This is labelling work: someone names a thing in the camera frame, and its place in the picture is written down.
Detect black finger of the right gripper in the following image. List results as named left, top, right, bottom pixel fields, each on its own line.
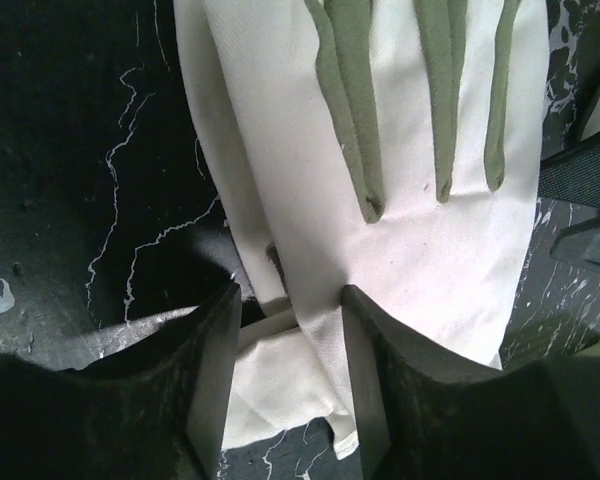
left=539, top=134, right=600, bottom=272

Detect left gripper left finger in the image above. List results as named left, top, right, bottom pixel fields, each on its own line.
left=0, top=283, right=241, bottom=479

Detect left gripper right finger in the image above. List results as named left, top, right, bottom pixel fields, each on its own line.
left=341, top=285, right=600, bottom=479

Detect white glove green fingertips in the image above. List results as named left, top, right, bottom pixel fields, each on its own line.
left=174, top=1, right=549, bottom=459

